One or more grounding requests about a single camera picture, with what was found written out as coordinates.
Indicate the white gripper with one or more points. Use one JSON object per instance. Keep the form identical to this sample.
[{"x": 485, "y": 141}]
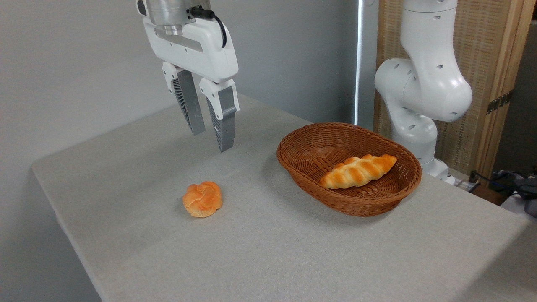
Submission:
[{"x": 197, "y": 52}]

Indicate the long braided bread loaf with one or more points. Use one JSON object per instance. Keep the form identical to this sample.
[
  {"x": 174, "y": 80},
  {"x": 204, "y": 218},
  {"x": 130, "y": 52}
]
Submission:
[{"x": 356, "y": 172}]

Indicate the round knotted bread roll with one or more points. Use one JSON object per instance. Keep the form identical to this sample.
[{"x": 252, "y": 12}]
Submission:
[{"x": 202, "y": 199}]

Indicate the brown wicker basket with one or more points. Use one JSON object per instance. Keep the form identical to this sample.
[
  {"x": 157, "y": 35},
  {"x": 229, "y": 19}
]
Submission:
[{"x": 310, "y": 155}]

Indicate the grey tablecloth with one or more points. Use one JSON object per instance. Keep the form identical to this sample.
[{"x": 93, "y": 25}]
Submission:
[{"x": 251, "y": 260}]

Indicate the white power strip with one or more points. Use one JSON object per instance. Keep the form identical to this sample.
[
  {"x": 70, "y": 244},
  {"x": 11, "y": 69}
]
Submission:
[{"x": 463, "y": 183}]

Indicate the woven wooden folding screen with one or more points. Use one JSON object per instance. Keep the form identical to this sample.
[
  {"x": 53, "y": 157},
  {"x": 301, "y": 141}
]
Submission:
[{"x": 482, "y": 42}]

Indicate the dark metal screen hinge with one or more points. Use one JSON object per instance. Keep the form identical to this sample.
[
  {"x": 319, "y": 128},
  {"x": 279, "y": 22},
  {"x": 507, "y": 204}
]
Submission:
[{"x": 499, "y": 102}]

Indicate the grey blue bag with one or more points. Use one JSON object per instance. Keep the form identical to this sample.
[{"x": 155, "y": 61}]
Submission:
[{"x": 524, "y": 188}]

